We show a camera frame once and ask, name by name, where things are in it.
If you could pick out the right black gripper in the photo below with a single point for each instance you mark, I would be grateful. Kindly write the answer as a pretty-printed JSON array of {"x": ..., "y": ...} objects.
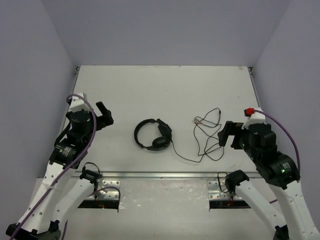
[{"x": 227, "y": 130}]

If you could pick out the metal base plate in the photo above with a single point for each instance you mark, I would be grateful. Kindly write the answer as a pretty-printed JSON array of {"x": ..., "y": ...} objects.
[
  {"x": 108, "y": 190},
  {"x": 218, "y": 192}
]

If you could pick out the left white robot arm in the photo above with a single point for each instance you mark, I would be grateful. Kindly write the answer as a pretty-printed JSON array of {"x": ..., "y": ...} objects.
[{"x": 47, "y": 214}]

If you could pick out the black headphones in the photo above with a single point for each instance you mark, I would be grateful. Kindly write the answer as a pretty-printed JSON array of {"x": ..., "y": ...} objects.
[{"x": 153, "y": 135}]

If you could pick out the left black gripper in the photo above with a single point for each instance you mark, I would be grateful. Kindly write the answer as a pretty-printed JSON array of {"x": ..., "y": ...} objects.
[{"x": 101, "y": 119}]

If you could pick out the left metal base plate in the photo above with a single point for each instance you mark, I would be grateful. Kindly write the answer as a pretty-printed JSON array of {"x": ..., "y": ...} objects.
[{"x": 108, "y": 190}]

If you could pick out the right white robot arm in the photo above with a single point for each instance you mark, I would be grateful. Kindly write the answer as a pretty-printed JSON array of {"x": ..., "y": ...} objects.
[{"x": 293, "y": 221}]

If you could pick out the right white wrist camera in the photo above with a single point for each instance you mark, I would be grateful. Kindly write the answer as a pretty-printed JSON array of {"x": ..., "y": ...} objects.
[{"x": 254, "y": 116}]

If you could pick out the aluminium table edge rail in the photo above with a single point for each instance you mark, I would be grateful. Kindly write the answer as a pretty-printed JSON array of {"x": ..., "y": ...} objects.
[{"x": 159, "y": 175}]

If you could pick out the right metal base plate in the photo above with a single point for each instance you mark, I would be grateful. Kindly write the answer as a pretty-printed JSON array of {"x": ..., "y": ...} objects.
[{"x": 218, "y": 192}]

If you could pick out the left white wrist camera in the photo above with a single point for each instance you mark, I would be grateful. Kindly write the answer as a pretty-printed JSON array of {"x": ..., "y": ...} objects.
[{"x": 77, "y": 104}]

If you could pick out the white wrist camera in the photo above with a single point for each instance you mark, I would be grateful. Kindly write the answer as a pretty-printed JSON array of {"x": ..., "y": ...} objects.
[
  {"x": 254, "y": 116},
  {"x": 77, "y": 104}
]

